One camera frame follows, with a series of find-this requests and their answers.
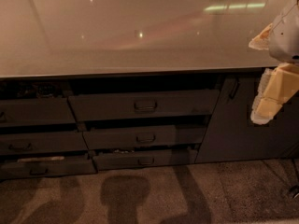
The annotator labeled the dark cabinet door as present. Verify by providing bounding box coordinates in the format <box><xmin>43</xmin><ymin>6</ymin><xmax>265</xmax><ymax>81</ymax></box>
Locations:
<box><xmin>196</xmin><ymin>77</ymin><xmax>299</xmax><ymax>163</ymax></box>

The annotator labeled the dark drawer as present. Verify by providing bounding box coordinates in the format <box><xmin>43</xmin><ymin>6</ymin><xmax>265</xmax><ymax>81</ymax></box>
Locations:
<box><xmin>83</xmin><ymin>125</ymin><xmax>206</xmax><ymax>149</ymax></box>
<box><xmin>93</xmin><ymin>149</ymin><xmax>197</xmax><ymax>170</ymax></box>
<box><xmin>69</xmin><ymin>90</ymin><xmax>220</xmax><ymax>121</ymax></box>
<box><xmin>0</xmin><ymin>159</ymin><xmax>96</xmax><ymax>179</ymax></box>
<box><xmin>0</xmin><ymin>132</ymin><xmax>87</xmax><ymax>155</ymax></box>
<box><xmin>0</xmin><ymin>98</ymin><xmax>75</xmax><ymax>127</ymax></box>

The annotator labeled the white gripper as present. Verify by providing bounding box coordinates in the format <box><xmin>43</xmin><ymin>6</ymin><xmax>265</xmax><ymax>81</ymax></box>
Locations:
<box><xmin>249</xmin><ymin>0</ymin><xmax>299</xmax><ymax>125</ymax></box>

